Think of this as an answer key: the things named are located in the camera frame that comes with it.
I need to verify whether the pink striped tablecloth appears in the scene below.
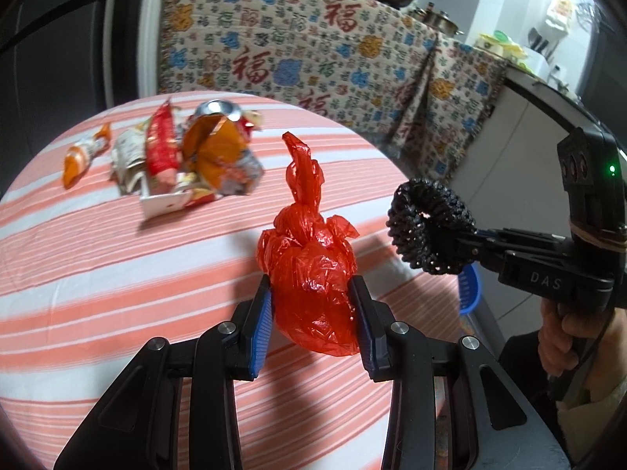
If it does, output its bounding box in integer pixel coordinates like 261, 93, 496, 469
1, 92, 461, 469

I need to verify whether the white card packaging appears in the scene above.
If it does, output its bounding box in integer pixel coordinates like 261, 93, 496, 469
139, 189, 217, 220

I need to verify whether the steel pot with lid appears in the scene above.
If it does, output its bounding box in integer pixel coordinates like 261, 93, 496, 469
407, 3, 464, 37

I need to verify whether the crumpled paper wrapper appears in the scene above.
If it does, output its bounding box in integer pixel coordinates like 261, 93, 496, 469
111, 127, 147, 194

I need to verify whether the black spiky ring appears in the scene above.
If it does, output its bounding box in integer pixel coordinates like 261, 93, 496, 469
384, 177, 480, 276

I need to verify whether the patterned fu character cloth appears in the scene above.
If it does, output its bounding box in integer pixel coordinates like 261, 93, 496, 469
158, 0, 506, 181

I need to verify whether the orange snack wrapper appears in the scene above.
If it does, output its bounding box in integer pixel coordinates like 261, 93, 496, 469
62, 123, 112, 189

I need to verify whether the crushed orange can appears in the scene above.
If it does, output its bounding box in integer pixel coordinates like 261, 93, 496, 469
181, 99, 265, 195

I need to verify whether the blue mesh trash basket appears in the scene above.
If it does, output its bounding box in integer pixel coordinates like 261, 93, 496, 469
457, 263, 482, 315

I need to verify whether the red snack packet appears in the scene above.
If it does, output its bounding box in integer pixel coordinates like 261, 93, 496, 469
146, 100, 181, 194

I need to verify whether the red plastic bag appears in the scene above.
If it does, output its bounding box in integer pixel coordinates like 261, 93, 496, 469
256, 132, 359, 356

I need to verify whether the white kitchen counter cabinet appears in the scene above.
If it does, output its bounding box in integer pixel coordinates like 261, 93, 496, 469
451, 68, 602, 235

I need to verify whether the person's right hand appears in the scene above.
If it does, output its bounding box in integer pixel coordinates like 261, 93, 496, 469
538, 299, 626, 402

